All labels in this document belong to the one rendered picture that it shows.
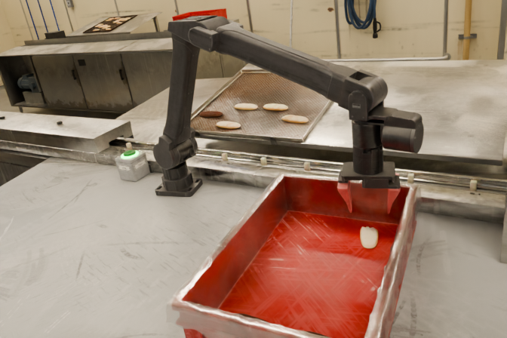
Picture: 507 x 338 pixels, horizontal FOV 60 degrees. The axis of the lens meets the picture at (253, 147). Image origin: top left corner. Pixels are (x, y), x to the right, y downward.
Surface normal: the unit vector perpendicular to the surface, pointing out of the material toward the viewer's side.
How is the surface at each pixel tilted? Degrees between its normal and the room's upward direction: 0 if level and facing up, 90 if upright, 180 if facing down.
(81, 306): 0
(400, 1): 90
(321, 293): 0
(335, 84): 87
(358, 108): 90
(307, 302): 0
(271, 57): 87
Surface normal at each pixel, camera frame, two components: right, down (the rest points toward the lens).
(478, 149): -0.22, -0.84
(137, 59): -0.50, 0.40
